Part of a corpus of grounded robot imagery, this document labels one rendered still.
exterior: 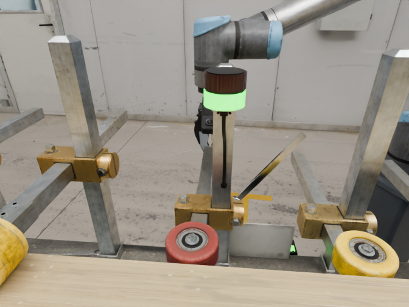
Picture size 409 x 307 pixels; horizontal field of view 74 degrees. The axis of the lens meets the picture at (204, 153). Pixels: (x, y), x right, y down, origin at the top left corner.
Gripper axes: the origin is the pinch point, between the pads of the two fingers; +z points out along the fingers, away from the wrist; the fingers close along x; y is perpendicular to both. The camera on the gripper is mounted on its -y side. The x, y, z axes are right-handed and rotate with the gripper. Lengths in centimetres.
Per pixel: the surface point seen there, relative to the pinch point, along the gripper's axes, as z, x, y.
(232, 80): -30.2, -5.1, -35.5
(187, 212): -3.7, 2.2, -30.5
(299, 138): -15.2, -19.5, -19.7
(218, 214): -3.7, -3.8, -30.5
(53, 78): 36, 209, 247
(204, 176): -3.5, 0.1, -17.2
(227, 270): -7.6, -5.5, -46.3
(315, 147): 84, -94, 179
